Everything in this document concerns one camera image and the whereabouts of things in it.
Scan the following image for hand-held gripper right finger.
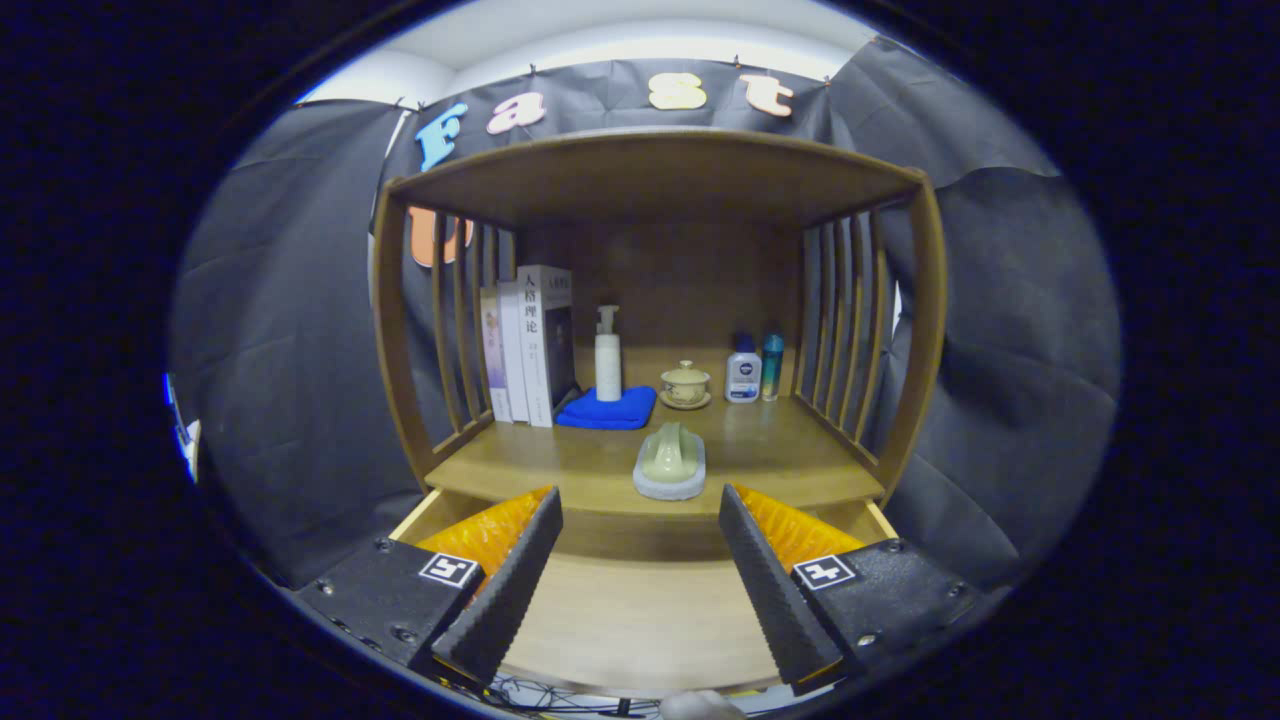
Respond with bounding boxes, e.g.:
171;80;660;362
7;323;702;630
718;483;1001;698

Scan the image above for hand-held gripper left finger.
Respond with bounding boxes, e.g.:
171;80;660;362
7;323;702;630
295;485;564;689

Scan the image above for wooden drawer with black knob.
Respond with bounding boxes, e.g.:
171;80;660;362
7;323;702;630
388;488;899;698

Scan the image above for green handled scrub brush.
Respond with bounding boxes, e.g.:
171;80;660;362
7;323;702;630
633;422;707;501

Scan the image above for wooden countertop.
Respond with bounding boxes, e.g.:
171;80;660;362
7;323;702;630
425;395;886;518

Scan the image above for wooden cabinet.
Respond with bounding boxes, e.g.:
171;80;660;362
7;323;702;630
372;128;948;521

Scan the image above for blue folded cloth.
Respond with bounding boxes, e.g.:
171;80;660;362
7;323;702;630
555;386;658;431

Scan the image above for white lotion bottle blue cap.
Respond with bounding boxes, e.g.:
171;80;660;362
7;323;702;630
725;333;763;404

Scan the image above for beige lidded ceramic teacup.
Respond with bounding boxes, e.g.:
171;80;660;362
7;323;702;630
659;360;713;411

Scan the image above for pink spine book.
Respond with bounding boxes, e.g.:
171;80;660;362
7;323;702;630
480;287;513;423

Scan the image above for white spine book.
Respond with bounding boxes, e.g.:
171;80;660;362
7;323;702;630
497;281;531;425

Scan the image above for grey cover book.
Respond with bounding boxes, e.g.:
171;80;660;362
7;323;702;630
516;264;578;429

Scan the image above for white pump bottle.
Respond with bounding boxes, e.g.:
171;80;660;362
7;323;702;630
595;305;623;403

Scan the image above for black backdrop cloth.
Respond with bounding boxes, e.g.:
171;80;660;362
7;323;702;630
170;40;1121;591

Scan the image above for black floor cables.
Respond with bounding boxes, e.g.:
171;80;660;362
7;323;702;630
488;675;661;717

